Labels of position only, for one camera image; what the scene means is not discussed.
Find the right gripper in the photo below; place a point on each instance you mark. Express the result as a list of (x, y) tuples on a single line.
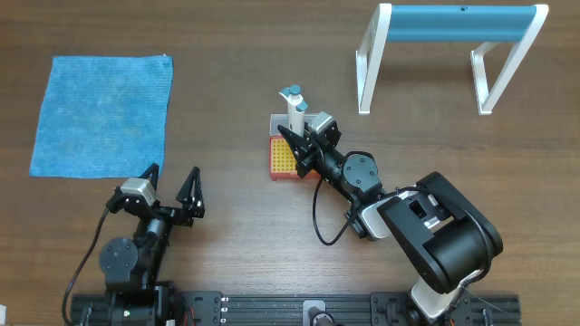
[(330, 138)]

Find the red and yellow tip box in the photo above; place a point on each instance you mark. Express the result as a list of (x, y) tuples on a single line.
[(281, 158)]

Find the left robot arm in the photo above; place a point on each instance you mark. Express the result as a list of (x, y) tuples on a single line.
[(118, 262)]

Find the blue cloth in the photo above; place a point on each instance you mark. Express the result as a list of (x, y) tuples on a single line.
[(102, 117)]

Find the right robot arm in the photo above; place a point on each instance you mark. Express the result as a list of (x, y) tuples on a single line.
[(448, 244)]

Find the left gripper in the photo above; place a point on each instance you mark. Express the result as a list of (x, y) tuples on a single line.
[(174, 216)]

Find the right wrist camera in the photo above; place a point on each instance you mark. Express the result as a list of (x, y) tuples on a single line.
[(321, 121)]

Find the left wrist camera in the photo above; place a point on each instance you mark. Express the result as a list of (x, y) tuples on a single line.
[(138, 189)]

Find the mounting rail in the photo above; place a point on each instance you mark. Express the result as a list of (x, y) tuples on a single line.
[(272, 310)]

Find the white pipette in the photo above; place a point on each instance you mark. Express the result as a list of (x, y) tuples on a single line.
[(295, 115)]

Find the white and blue stand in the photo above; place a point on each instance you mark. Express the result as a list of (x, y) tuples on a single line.
[(444, 25)]

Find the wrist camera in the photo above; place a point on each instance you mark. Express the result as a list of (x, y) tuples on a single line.
[(138, 189), (321, 121)]

